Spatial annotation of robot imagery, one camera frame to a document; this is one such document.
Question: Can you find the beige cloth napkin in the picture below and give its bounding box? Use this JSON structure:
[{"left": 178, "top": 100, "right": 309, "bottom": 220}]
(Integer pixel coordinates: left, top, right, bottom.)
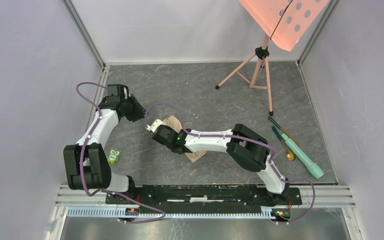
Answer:
[{"left": 162, "top": 115, "right": 207, "bottom": 163}]

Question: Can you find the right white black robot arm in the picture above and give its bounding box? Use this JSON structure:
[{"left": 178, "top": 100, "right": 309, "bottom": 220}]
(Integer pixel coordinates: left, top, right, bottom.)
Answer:
[{"left": 145, "top": 119, "right": 289, "bottom": 204}]

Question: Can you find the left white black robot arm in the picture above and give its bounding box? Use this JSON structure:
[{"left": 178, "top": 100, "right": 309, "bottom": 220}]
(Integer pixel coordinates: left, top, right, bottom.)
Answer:
[{"left": 63, "top": 84, "right": 146, "bottom": 204}]

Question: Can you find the small green toy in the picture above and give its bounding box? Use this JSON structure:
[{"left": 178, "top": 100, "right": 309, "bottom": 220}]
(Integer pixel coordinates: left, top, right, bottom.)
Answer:
[{"left": 107, "top": 148, "right": 122, "bottom": 165}]

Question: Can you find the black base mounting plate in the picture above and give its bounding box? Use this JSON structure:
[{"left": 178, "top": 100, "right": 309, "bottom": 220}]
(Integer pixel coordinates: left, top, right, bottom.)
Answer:
[{"left": 105, "top": 184, "right": 303, "bottom": 215}]

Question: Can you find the gold spoon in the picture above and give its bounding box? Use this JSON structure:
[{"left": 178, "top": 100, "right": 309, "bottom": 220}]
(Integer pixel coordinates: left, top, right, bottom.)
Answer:
[{"left": 281, "top": 130, "right": 299, "bottom": 162}]

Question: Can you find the pink music stand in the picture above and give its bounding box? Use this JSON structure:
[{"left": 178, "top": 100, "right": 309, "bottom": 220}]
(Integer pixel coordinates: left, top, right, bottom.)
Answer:
[{"left": 215, "top": 0, "right": 329, "bottom": 117}]

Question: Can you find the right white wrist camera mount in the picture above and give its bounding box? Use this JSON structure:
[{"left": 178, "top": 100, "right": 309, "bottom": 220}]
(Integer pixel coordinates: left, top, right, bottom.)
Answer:
[{"left": 145, "top": 119, "right": 165, "bottom": 133}]

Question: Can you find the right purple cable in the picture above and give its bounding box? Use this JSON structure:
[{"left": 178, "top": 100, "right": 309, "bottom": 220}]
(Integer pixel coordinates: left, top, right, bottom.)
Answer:
[{"left": 143, "top": 102, "right": 317, "bottom": 226}]

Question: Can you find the white slotted cable duct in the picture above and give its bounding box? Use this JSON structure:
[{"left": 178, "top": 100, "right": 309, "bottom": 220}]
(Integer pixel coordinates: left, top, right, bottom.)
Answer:
[{"left": 66, "top": 206, "right": 274, "bottom": 220}]

